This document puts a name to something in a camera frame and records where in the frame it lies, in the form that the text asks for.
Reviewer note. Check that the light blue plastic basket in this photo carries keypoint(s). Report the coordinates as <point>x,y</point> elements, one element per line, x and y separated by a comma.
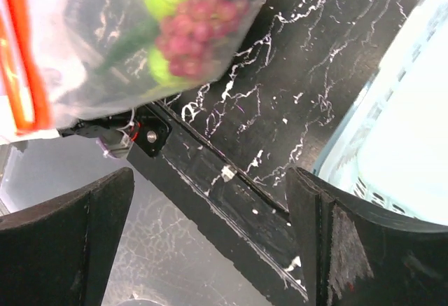
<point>391,147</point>

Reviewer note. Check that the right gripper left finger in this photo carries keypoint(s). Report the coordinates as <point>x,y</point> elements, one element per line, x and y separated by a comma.
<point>61,251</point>

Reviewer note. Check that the green cucumber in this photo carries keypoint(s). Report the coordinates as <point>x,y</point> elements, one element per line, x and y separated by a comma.
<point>137,38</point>

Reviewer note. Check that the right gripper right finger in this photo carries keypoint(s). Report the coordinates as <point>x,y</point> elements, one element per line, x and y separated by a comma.
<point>354,252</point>

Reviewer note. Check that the red grape bunch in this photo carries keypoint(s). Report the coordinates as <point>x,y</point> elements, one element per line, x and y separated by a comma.
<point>191,37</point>

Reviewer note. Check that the green custard apple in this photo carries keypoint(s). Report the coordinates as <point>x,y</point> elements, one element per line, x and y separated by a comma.
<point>159,69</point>

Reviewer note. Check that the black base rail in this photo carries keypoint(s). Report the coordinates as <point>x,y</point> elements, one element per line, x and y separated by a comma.
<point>244,225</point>

